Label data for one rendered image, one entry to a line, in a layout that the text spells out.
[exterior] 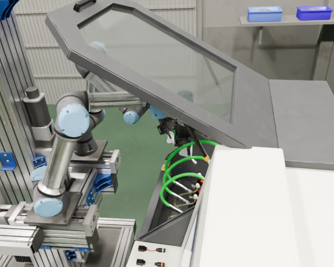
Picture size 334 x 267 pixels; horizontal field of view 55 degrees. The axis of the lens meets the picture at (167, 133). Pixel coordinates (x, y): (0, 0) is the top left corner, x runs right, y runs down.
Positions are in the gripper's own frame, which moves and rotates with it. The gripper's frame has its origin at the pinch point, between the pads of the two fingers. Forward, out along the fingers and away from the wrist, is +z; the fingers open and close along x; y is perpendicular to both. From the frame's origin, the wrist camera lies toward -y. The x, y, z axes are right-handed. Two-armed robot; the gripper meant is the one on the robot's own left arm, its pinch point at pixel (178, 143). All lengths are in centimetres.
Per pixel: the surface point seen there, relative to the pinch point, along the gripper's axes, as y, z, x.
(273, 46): 63, -93, -279
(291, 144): -64, 23, 8
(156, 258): -1, 45, 40
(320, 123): -68, 20, -12
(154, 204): 18.1, 24.8, 17.5
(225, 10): 73, -153, -229
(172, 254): -4, 47, 34
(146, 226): 13.9, 32.7, 29.7
